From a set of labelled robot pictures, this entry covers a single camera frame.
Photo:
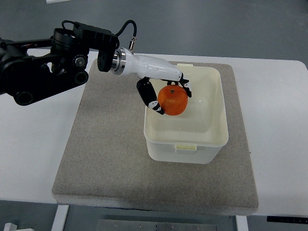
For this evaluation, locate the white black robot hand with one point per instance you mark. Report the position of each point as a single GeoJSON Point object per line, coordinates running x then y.
{"type": "Point", "coordinates": [146, 67]}

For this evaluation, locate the orange fruit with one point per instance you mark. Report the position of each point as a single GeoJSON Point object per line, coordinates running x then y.
{"type": "Point", "coordinates": [173, 100]}

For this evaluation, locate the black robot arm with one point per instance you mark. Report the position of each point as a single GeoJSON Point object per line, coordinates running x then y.
{"type": "Point", "coordinates": [33, 70]}

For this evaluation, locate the cream plastic box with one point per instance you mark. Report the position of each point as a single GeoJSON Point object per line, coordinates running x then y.
{"type": "Point", "coordinates": [198, 134]}

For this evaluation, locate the white object top edge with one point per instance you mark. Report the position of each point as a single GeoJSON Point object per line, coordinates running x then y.
{"type": "Point", "coordinates": [55, 1]}

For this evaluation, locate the grey felt mat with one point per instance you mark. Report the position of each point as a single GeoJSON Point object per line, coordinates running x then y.
{"type": "Point", "coordinates": [106, 162]}

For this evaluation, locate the white left table leg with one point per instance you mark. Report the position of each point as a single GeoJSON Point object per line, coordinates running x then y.
{"type": "Point", "coordinates": [60, 218]}

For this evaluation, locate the white table leg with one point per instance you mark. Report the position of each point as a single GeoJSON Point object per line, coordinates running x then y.
{"type": "Point", "coordinates": [241, 223]}
{"type": "Point", "coordinates": [60, 218]}

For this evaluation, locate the white right table leg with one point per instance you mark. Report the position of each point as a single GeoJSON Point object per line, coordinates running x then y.
{"type": "Point", "coordinates": [241, 223]}

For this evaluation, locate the white object bottom left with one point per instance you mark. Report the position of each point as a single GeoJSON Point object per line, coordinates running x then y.
{"type": "Point", "coordinates": [13, 227]}

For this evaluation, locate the black table control panel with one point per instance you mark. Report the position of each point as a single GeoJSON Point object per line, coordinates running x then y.
{"type": "Point", "coordinates": [294, 220]}

